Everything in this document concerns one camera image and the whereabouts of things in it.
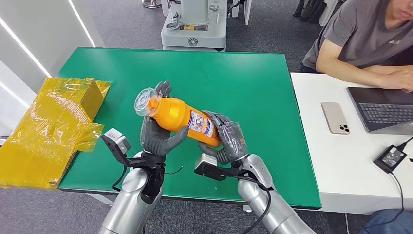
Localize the dark grey laptop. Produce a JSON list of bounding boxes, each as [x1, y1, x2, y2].
[[346, 86, 413, 136]]

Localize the black adapter laptop cable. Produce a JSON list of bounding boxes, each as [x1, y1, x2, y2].
[[396, 136, 413, 153]]

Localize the person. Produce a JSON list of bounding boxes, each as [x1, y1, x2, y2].
[[300, 0, 413, 93]]

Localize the black power adapter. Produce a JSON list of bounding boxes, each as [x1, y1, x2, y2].
[[373, 144, 408, 175]]

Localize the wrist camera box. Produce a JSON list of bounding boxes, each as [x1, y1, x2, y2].
[[101, 128, 143, 168], [194, 153, 240, 182]]

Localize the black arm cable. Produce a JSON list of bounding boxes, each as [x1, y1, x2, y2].
[[111, 164, 184, 192], [238, 175, 274, 234]]

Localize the beige smartphone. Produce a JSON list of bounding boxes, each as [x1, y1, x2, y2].
[[321, 102, 351, 136]]

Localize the black adapter mains cable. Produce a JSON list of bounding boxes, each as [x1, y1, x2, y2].
[[374, 173, 405, 227]]

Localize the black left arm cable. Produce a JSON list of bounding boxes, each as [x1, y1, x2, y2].
[[111, 164, 184, 192]]

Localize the white stand legs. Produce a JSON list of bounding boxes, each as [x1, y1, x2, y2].
[[230, 0, 253, 26]]

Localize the seated person's leg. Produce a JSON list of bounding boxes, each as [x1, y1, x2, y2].
[[359, 208, 413, 234]]

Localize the orange plastic bottle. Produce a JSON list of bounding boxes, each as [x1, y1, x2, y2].
[[133, 87, 224, 148]]

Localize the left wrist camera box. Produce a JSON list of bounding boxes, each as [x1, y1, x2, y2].
[[101, 128, 143, 168]]

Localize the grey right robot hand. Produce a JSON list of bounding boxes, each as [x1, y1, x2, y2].
[[197, 110, 249, 166]]

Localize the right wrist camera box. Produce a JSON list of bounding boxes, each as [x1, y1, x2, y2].
[[194, 153, 240, 182]]

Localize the grey-white robot stand machine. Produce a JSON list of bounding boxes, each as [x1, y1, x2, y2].
[[160, 0, 228, 52]]

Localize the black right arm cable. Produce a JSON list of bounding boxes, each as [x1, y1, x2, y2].
[[238, 175, 274, 234]]

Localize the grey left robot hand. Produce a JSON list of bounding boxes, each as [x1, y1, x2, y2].
[[140, 80, 190, 159]]

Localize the yellow-taped cardboard box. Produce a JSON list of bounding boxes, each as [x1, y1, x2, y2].
[[0, 77, 112, 190]]

